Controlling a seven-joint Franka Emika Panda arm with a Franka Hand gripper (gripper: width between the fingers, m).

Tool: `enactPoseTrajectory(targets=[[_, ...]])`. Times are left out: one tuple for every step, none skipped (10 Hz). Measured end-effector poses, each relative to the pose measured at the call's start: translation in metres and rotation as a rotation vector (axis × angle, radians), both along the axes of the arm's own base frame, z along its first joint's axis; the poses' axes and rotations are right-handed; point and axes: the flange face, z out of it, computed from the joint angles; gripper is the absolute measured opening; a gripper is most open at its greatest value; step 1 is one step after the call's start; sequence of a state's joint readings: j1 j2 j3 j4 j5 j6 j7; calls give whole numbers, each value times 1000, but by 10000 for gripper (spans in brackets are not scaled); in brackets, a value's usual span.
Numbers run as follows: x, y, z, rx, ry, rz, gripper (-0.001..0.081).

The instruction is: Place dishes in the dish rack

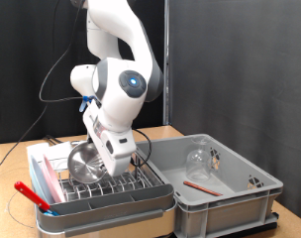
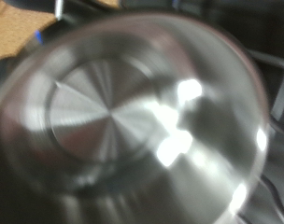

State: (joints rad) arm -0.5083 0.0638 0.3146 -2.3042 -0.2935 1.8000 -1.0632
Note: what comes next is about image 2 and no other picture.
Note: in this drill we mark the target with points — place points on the stainless steel pot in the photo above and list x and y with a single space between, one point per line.
132 124

